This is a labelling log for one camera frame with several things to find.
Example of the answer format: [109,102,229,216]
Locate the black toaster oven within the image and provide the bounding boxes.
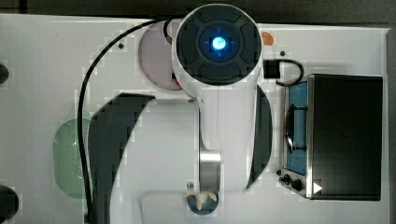
[306,75,383,202]

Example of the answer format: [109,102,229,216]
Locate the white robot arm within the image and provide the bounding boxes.
[89,4,271,224]

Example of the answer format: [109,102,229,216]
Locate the black oven knobs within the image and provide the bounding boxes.
[276,170,304,192]

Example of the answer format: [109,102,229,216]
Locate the grey round plate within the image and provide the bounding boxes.
[138,21,181,91]

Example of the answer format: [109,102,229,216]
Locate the peeled banana toy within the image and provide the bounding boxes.
[184,191,219,211]

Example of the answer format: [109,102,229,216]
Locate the blue bowl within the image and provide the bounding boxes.
[186,191,219,217]

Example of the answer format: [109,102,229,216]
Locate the orange fruit toy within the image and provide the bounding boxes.
[262,32,275,46]

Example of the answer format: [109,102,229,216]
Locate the black clamp upper left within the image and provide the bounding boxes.
[0,64,9,83]

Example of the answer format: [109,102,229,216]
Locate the black clamp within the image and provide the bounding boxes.
[0,64,9,83]
[0,186,19,223]

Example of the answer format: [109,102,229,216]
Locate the black clamp lower left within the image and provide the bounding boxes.
[0,186,19,223]

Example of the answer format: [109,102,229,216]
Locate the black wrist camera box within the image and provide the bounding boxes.
[263,60,280,79]

